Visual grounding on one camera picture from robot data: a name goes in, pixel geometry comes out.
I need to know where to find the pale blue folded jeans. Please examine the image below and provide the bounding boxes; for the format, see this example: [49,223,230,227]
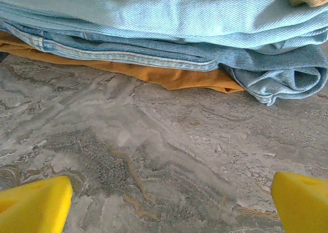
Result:
[0,0,328,55]

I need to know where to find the mustard brown folded trousers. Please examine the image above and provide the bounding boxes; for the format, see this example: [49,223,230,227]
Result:
[0,30,245,94]

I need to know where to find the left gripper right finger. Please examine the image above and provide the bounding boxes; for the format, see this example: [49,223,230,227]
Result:
[271,171,328,233]

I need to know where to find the mid blue denim jeans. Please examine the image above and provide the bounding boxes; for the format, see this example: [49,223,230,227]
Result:
[0,21,328,107]

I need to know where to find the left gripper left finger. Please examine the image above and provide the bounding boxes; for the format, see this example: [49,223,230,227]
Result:
[0,176,74,233]

